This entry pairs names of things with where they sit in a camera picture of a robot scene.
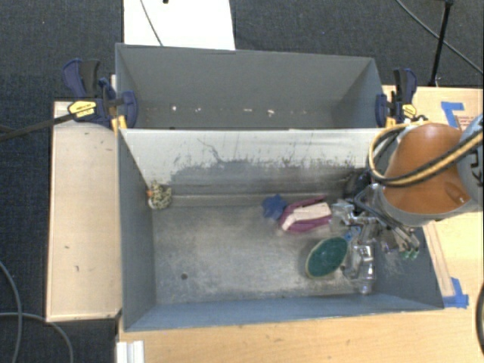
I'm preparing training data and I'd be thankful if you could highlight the dark green round sponge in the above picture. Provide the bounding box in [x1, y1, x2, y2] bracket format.
[304, 236, 349, 279]

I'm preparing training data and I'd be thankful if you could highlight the grey metal bin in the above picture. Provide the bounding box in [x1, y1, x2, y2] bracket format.
[114, 42, 445, 333]

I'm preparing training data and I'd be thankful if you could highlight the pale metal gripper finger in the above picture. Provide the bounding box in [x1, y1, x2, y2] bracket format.
[341, 246, 360, 281]
[357, 245, 377, 295]

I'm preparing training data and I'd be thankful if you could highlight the purple and white toy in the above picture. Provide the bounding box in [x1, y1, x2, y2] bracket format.
[278, 196, 334, 234]

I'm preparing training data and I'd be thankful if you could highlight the blue star-shaped object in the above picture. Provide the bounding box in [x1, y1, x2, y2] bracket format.
[261, 194, 285, 221]

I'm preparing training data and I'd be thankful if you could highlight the pale wood flat board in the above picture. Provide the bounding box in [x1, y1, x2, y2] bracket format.
[45, 101, 123, 323]

